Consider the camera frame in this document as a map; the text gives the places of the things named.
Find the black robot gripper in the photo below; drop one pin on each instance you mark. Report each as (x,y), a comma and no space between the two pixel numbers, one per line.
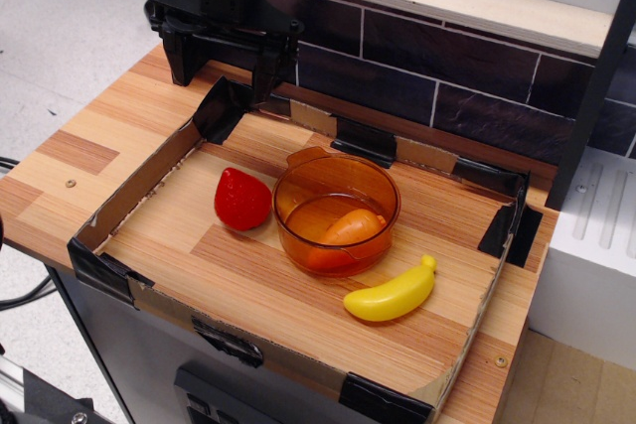
(189,25)

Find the white ribbed block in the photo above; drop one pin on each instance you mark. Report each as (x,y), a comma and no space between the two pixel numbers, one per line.
(586,292)

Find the yellow toy banana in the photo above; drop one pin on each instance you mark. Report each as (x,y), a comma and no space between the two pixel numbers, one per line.
(395,298)

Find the transparent orange plastic pot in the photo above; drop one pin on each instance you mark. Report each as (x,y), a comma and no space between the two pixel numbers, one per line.
(319,187)

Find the dark brick backsplash panel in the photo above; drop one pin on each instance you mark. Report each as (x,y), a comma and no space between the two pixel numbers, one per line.
(519,84)

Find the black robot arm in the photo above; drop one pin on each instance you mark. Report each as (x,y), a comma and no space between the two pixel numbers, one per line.
(192,30)

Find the red toy strawberry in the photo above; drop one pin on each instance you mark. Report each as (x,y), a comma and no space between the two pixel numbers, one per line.
(242,201)

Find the orange toy carrot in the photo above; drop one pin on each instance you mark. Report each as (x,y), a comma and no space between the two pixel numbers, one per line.
(348,242)

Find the taped cardboard fence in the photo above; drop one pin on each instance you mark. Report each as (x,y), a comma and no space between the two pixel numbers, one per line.
(172,287)

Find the black metal bracket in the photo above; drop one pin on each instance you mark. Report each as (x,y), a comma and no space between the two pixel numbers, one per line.
(26,398)

